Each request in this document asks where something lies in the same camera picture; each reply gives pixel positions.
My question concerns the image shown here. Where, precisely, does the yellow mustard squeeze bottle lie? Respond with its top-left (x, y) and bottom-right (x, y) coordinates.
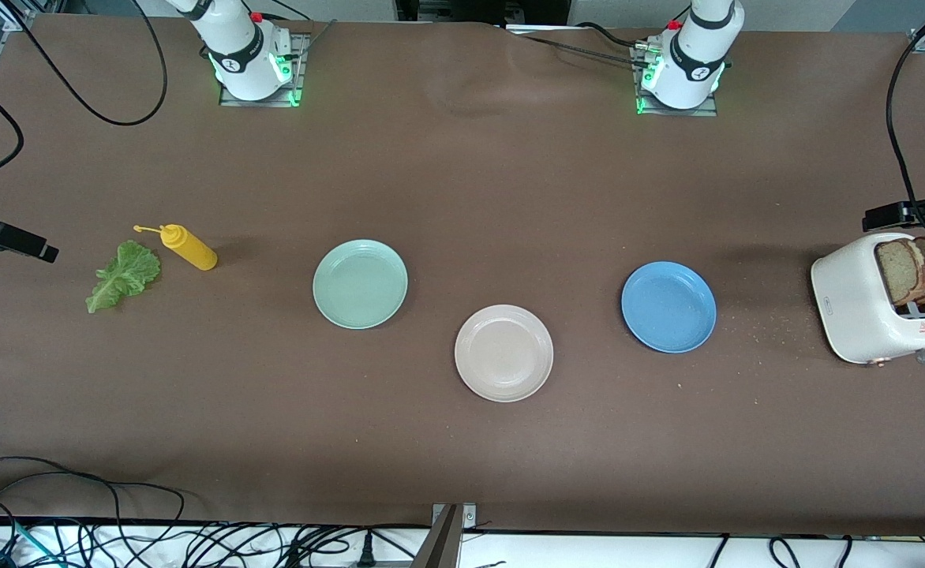
top-left (133, 224), bottom-right (219, 271)

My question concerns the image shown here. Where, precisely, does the grey metal bracket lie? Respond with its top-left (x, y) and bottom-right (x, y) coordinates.
top-left (414, 503), bottom-right (477, 568)

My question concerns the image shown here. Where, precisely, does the blue plate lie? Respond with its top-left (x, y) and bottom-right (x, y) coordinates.
top-left (621, 261), bottom-right (717, 353)

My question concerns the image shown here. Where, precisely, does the beige plate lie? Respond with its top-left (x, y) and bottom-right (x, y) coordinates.
top-left (455, 305), bottom-right (555, 403)

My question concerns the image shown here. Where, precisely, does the pale green plate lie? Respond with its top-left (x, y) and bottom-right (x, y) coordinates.
top-left (313, 239), bottom-right (409, 330)

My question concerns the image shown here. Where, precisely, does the black equipment box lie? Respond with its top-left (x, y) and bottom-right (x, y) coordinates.
top-left (396, 0), bottom-right (571, 28)

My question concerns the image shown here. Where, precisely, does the white toaster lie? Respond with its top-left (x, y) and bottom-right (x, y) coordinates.
top-left (811, 233), bottom-right (925, 368)

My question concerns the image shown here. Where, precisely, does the green lettuce leaf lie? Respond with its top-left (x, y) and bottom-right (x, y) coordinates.
top-left (86, 241), bottom-right (162, 315)

